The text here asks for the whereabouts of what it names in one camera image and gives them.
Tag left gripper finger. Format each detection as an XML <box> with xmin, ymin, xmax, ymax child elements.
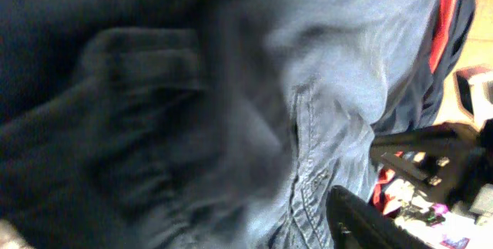
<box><xmin>327</xmin><ymin>186</ymin><xmax>431</xmax><ymax>249</ymax></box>

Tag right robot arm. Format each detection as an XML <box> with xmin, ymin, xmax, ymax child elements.
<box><xmin>370</xmin><ymin>65</ymin><xmax>492</xmax><ymax>225</ymax></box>

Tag red orange t-shirt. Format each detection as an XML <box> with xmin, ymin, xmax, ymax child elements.
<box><xmin>371</xmin><ymin>0</ymin><xmax>465</xmax><ymax>215</ymax></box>

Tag dark navy blue shorts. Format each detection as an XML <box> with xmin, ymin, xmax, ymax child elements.
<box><xmin>1</xmin><ymin>0</ymin><xmax>438</xmax><ymax>248</ymax></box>

